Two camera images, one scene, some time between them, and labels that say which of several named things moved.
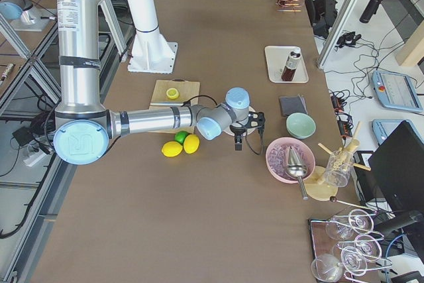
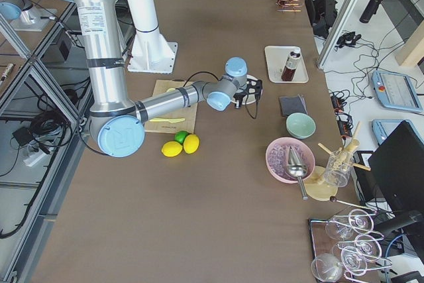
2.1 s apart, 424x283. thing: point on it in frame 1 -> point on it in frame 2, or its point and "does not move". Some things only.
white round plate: [248, 130] -> [249, 94]
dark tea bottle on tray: [291, 63] does not move
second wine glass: [367, 247] does not move
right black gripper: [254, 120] -> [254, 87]
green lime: [179, 136] does not move
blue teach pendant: [396, 91] does not move
